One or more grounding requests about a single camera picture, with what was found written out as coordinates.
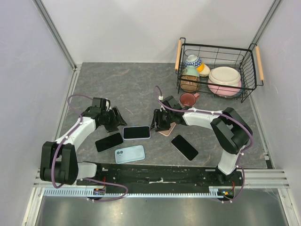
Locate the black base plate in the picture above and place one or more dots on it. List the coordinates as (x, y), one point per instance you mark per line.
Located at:
(150, 178)

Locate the lavender phone case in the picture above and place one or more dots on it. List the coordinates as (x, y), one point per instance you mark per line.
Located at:
(124, 139)

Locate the cream plate stack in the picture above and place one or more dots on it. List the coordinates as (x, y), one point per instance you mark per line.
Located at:
(225, 76)

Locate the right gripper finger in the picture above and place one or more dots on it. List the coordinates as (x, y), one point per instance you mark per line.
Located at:
(163, 129)
(153, 124)

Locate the teal-edged black phone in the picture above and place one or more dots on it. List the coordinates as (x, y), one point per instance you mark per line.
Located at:
(109, 142)

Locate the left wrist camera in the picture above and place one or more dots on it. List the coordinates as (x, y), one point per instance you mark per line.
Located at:
(100, 105)

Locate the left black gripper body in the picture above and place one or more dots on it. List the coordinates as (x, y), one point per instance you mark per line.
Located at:
(109, 117)

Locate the yellow white bowl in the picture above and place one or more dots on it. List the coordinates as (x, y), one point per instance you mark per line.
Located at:
(204, 70)

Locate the green brown bowl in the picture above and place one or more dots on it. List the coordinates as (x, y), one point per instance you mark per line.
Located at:
(189, 79)

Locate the light blue phone case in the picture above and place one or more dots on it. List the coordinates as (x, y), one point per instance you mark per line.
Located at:
(129, 154)

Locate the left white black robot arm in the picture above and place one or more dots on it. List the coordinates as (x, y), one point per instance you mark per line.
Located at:
(59, 164)

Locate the light blue cable duct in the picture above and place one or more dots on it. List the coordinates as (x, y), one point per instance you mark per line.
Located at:
(93, 193)

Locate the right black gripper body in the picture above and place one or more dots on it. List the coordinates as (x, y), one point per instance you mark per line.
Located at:
(164, 117)

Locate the pink phone case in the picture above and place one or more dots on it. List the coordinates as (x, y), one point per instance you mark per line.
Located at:
(166, 133)

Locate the white-edged black phone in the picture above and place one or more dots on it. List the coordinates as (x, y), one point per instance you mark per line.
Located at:
(184, 147)

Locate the blue patterned bowl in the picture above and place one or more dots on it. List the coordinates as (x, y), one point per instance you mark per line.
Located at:
(193, 60)

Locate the pink speckled mug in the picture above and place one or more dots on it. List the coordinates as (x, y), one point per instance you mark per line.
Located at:
(188, 99)

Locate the pink bowl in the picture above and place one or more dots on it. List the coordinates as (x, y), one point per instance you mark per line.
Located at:
(226, 91)

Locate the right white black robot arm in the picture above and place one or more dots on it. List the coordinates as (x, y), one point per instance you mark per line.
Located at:
(231, 131)

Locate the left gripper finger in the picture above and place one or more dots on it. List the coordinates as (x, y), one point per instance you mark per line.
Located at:
(119, 121)
(112, 127)

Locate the black wire dish basket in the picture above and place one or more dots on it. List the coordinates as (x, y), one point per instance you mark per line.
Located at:
(247, 61)

